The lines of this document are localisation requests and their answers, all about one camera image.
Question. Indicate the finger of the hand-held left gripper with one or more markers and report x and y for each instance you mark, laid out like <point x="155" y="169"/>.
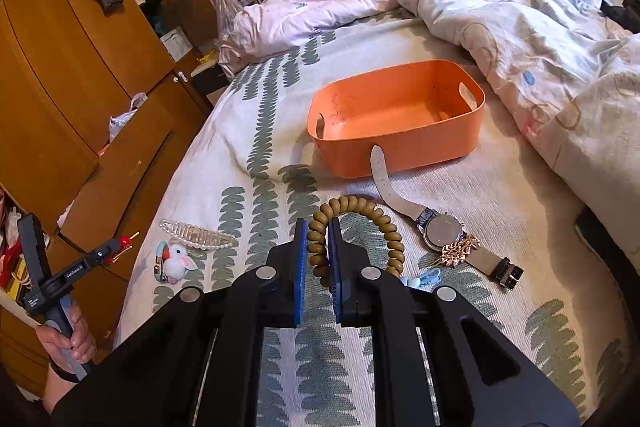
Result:
<point x="112" y="249"/>

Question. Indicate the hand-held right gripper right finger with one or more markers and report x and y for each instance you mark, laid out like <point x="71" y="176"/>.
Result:
<point x="336" y="267"/>

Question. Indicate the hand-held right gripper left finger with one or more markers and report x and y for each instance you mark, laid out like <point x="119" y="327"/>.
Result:
<point x="300" y="267"/>

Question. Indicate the orange plastic basket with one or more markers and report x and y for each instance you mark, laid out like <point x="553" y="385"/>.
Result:
<point x="400" y="152"/>

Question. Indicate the person's left forearm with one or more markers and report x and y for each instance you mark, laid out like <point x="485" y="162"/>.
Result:
<point x="55" y="392"/>

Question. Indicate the person's left hand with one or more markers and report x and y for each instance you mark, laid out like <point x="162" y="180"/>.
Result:
<point x="55" y="342"/>

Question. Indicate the small plush bunny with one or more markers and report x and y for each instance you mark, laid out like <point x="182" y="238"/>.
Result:
<point x="176" y="263"/>

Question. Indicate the clear pearl hair clip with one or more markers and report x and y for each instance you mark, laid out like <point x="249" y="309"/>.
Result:
<point x="200" y="234"/>

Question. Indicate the light blue clip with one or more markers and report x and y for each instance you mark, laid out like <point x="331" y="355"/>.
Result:
<point x="425" y="279"/>

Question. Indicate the gold rhinestone hair clip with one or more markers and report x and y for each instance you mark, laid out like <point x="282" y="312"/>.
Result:
<point x="457" y="251"/>

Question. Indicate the white plastic bag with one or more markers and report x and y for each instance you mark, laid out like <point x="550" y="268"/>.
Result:
<point x="125" y="117"/>

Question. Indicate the leaf patterned bed sheet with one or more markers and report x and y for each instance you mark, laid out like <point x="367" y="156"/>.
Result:
<point x="500" y="207"/>

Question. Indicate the wooden nightstand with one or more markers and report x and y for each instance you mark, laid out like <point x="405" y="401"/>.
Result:
<point x="207" y="82"/>

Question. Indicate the wooden wardrobe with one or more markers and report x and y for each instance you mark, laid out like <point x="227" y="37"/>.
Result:
<point x="50" y="57"/>

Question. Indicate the white paper bag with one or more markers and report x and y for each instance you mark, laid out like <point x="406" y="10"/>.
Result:
<point x="176" y="43"/>

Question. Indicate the clear hanging plastic bag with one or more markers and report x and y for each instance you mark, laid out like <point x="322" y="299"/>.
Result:
<point x="230" y="2"/>

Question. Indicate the white patterned duvet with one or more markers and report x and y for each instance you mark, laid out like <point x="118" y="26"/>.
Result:
<point x="500" y="7"/>

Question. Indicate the black cloth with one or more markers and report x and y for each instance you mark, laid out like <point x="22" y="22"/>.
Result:
<point x="622" y="14"/>

